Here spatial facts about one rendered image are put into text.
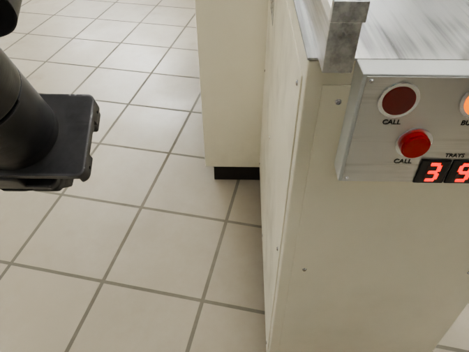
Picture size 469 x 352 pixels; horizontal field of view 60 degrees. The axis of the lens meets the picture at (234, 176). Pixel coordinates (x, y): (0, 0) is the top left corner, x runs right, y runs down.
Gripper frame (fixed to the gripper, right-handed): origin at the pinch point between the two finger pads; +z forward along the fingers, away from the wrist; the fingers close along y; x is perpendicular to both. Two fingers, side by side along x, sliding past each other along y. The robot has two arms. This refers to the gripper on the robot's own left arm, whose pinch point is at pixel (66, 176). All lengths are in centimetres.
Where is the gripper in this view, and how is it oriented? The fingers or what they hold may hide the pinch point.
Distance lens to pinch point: 40.8
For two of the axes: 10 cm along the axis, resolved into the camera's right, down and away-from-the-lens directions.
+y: -10.0, -0.1, -0.1
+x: -0.1, 9.4, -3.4
